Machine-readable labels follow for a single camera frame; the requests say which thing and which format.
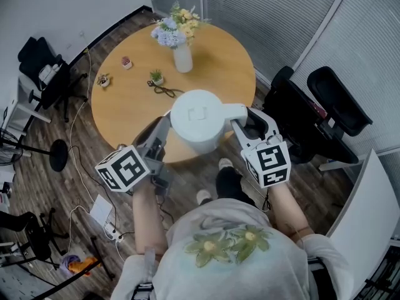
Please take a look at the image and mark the white desk frame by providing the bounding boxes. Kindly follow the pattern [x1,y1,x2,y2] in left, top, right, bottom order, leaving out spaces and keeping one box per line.
[0,73,53,138]

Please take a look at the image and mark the white cable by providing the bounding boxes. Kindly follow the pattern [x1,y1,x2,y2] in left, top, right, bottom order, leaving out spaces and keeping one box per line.
[67,31,126,262]

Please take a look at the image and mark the person's left forearm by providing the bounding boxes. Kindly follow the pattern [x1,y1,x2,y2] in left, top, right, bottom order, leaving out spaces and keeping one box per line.
[132,181,170,256]

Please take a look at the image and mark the white board panel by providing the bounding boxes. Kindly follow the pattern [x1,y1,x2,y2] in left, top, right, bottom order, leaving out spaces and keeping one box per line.
[326,148,400,291]

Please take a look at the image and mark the white electric kettle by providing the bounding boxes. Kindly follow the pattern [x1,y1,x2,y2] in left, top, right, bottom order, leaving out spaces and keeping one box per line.
[169,89,249,155]

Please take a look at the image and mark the black cord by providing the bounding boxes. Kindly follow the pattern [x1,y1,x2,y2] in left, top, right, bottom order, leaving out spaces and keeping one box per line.
[146,79,186,99]

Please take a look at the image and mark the black star-base office chair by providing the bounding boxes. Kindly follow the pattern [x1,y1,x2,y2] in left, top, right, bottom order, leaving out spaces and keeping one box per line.
[0,207,70,263]

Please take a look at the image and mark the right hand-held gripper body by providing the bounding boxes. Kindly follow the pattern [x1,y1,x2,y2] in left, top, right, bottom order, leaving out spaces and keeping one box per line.
[240,129,293,189]

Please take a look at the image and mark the black cable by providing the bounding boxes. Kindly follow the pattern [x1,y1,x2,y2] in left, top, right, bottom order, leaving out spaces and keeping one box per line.
[67,144,136,236]

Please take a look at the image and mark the black office chair with white items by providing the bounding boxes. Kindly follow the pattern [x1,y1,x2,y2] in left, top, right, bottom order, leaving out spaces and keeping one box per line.
[17,36,89,124]

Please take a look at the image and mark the blue and yellow flower bouquet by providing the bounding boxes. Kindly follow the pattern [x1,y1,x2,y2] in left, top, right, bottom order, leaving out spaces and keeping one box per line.
[150,1,211,50]

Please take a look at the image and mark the brown wrist bracelet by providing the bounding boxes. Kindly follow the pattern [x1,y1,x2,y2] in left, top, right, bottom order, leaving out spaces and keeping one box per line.
[287,226,313,239]

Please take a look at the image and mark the small brown potted plant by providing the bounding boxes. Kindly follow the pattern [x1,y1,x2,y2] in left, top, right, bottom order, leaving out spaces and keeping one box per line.
[96,72,111,88]

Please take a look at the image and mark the black standing fan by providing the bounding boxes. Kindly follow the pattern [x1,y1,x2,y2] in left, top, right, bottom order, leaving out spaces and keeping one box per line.
[0,127,69,173]

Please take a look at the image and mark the black metal stand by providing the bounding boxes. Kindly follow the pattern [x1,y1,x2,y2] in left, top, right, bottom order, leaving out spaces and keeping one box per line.
[30,235,117,300]

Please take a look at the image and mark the black wide-seat office chair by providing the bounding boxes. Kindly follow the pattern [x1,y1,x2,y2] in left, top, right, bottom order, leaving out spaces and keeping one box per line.
[261,65,360,166]

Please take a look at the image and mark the white vase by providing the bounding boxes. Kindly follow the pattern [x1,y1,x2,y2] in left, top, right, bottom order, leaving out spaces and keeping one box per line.
[172,41,194,74]

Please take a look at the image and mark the purple and orange cloth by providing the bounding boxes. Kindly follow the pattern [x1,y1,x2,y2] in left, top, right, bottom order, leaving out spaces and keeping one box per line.
[59,254,103,278]

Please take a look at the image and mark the white flat box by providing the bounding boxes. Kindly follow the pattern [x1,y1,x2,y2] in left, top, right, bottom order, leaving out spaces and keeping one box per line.
[89,194,114,228]

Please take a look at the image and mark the person's black trousers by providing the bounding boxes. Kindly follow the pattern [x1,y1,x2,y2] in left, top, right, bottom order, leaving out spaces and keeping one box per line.
[214,166,258,206]

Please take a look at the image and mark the black curved-back office chair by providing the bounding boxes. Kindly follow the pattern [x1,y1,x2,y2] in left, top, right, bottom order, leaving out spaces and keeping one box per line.
[306,66,374,138]

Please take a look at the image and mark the person's right forearm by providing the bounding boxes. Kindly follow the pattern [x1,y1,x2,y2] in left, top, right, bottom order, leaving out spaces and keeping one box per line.
[267,182,313,241]

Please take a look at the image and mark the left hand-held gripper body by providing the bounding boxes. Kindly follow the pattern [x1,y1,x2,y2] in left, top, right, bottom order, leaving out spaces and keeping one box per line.
[94,136,173,197]

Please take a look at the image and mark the white items on chair seat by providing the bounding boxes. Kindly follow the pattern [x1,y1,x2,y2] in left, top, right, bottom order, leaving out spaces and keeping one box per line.
[37,62,63,86]

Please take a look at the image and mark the small green potted plant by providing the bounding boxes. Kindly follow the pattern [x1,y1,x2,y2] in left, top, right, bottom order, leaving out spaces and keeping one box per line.
[149,69,165,86]

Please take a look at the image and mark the white power strip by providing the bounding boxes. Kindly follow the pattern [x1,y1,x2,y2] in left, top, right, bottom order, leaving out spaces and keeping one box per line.
[104,221,125,242]

